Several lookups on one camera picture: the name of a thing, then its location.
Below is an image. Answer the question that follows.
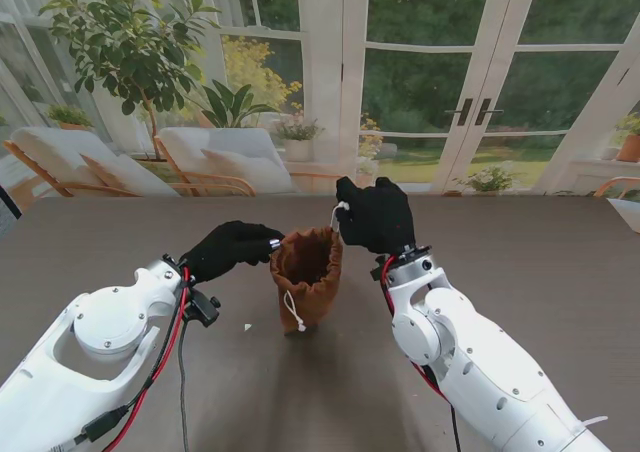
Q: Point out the grey braided cable with plug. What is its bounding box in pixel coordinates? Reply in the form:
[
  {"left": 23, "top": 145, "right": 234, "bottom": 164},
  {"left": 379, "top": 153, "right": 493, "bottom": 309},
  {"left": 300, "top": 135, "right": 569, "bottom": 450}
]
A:
[{"left": 54, "top": 405, "right": 131, "bottom": 452}]

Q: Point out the white sheet corner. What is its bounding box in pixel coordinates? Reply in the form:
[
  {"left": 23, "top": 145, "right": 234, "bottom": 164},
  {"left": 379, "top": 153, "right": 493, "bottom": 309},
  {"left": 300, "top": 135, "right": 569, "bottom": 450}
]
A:
[{"left": 607, "top": 197, "right": 640, "bottom": 233}]

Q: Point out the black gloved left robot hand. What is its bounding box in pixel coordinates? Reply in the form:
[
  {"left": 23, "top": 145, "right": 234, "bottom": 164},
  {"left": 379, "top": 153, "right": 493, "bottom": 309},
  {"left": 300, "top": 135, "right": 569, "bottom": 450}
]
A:
[{"left": 178, "top": 220, "right": 287, "bottom": 284}]

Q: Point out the brown corduroy drawstring bag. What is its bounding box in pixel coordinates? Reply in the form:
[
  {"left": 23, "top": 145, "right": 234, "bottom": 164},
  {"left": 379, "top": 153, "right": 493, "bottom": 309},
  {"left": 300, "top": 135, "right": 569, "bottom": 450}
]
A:
[{"left": 269, "top": 199, "right": 351, "bottom": 338}]

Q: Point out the red black wire bundle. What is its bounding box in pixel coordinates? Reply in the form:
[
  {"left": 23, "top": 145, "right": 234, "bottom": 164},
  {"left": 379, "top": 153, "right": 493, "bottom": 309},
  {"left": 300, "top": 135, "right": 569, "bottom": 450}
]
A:
[
  {"left": 380, "top": 254, "right": 451, "bottom": 403},
  {"left": 102, "top": 266, "right": 194, "bottom": 452}
]

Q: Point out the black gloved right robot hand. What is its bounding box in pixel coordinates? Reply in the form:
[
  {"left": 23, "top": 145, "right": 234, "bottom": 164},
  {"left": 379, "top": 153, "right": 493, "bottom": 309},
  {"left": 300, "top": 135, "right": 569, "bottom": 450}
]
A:
[{"left": 334, "top": 175, "right": 417, "bottom": 256}]

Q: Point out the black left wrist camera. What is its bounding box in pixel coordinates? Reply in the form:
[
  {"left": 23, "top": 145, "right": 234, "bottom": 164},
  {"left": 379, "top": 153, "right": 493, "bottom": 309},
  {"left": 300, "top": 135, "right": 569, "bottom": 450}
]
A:
[{"left": 185, "top": 289, "right": 222, "bottom": 328}]

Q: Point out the black camera cable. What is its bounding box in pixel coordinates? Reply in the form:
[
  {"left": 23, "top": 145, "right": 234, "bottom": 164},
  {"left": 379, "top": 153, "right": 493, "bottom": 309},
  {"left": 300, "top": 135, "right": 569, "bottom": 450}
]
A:
[{"left": 177, "top": 321, "right": 192, "bottom": 452}]

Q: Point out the printed garden window backdrop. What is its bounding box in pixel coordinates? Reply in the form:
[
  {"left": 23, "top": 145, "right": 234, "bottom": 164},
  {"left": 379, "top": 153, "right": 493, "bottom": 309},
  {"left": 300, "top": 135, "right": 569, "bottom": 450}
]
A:
[{"left": 0, "top": 0, "right": 640, "bottom": 198}]

